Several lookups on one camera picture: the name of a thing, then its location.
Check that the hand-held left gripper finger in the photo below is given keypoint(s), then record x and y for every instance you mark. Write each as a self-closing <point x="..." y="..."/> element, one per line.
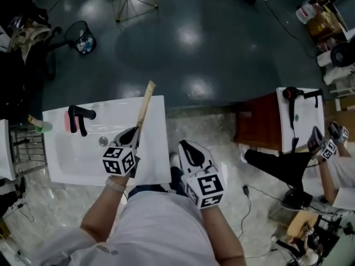
<point x="117" y="140"/>
<point x="137" y="141"/>

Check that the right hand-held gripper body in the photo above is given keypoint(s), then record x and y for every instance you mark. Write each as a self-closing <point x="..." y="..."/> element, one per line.
<point x="206" y="190"/>

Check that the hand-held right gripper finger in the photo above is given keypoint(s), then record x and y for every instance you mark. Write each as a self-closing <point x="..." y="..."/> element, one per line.
<point x="184" y="159"/>
<point x="209" y="163"/>

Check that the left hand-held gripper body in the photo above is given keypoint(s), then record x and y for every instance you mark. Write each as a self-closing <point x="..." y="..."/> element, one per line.
<point x="116" y="161"/>

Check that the person's right forearm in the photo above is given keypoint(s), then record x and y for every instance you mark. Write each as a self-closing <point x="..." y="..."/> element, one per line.
<point x="222" y="237"/>

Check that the person's left forearm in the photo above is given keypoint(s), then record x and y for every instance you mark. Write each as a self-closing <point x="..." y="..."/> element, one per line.
<point x="102" y="215"/>

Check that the person's white shoe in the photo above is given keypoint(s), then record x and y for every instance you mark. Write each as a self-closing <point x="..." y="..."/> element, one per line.
<point x="174" y="159"/>

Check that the metal sink drain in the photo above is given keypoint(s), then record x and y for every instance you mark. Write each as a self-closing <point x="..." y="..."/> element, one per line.
<point x="103" y="141"/>

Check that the beige wristband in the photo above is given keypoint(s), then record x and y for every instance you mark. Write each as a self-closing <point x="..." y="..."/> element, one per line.
<point x="117" y="184"/>

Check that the black power adapter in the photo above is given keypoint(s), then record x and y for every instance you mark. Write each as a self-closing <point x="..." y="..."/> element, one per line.
<point x="246" y="190"/>

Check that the pink soap pad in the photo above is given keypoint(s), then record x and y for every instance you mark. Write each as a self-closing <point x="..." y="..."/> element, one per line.
<point x="66" y="123"/>

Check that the red wooden cabinet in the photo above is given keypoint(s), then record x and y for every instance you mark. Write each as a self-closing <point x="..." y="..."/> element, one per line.
<point x="258" y="123"/>

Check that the person's grey shirt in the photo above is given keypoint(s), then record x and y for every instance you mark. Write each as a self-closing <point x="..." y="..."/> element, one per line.
<point x="155" y="231"/>

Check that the green cup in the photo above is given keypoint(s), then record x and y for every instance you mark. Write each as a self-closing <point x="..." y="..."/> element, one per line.
<point x="44" y="127"/>

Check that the metal rack stand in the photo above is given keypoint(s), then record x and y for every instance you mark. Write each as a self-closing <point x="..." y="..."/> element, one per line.
<point x="30" y="148"/>

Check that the wooden stool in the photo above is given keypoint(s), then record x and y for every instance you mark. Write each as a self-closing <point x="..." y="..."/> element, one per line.
<point x="302" y="223"/>

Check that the narrow white sink basin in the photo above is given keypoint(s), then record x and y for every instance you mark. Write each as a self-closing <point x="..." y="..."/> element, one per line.
<point x="308" y="129"/>

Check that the black mesh waste bin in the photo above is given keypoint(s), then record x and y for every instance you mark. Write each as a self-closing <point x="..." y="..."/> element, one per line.
<point x="81" y="41"/>

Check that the black hair dryer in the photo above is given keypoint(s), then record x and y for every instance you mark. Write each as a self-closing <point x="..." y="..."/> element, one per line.
<point x="291" y="96"/>

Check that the small white sink basin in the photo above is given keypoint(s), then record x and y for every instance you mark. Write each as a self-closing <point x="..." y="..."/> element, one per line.
<point x="6" y="151"/>

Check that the black office chair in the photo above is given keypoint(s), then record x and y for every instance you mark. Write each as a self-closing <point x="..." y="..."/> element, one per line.
<point x="36" y="65"/>

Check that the slim black faucet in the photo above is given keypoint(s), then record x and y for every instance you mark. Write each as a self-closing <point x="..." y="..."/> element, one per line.
<point x="314" y="94"/>

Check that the beige jacket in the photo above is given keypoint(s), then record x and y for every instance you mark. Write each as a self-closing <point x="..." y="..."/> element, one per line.
<point x="26" y="41"/>

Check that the white plastic jug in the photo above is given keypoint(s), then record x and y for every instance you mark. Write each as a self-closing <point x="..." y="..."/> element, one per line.
<point x="305" y="11"/>

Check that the cardboard box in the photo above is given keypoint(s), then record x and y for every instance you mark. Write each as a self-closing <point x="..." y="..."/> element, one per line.
<point x="324" y="23"/>

